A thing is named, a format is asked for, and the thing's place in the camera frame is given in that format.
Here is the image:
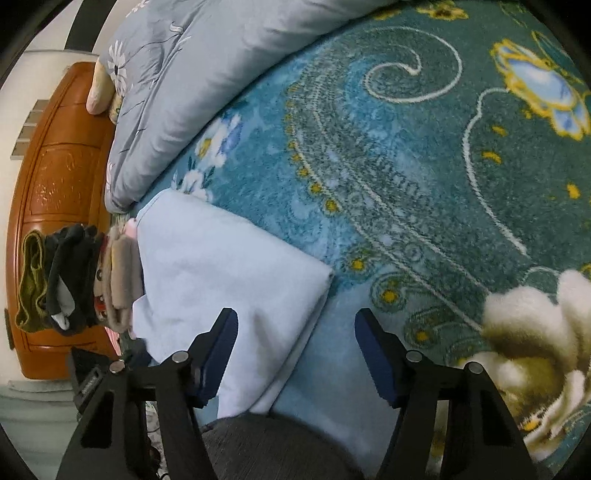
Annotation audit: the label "cream pillow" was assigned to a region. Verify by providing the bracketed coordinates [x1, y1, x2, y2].
[87, 60, 123, 125]

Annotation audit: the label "green floral blanket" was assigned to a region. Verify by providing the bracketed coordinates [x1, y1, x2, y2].
[111, 0, 591, 480]

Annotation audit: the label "wooden bed headboard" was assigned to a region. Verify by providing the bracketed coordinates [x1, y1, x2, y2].
[4, 62, 122, 381]

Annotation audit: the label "beige cloth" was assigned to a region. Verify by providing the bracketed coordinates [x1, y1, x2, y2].
[99, 222, 145, 334]

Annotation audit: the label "light blue printed sweatshirt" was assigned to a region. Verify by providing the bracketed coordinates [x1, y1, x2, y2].
[130, 189, 334, 418]

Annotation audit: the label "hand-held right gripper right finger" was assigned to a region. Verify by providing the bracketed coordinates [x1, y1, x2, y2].
[355, 308, 539, 480]

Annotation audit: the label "black cloth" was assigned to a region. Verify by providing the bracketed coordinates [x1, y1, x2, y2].
[45, 224, 108, 334]

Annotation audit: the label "person's grey pants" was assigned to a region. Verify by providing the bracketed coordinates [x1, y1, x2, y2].
[198, 412, 366, 480]

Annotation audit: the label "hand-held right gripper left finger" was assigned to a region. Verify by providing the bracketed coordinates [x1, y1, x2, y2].
[55, 308, 239, 480]

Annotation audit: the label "grey-blue daisy quilt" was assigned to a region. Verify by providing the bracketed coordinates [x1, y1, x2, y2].
[104, 0, 402, 214]

